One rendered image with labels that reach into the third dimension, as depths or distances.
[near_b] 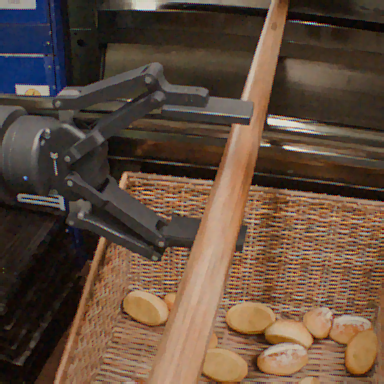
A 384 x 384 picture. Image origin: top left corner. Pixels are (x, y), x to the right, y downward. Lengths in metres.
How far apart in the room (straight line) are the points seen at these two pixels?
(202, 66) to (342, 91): 0.26
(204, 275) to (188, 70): 0.71
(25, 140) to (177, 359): 0.26
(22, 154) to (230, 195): 0.19
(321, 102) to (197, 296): 0.72
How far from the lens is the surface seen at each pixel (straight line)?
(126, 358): 1.15
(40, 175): 0.53
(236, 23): 1.01
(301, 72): 1.06
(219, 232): 0.44
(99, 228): 0.56
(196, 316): 0.38
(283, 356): 1.09
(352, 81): 1.06
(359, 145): 0.66
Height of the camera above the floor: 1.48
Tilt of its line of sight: 35 degrees down
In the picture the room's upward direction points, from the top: straight up
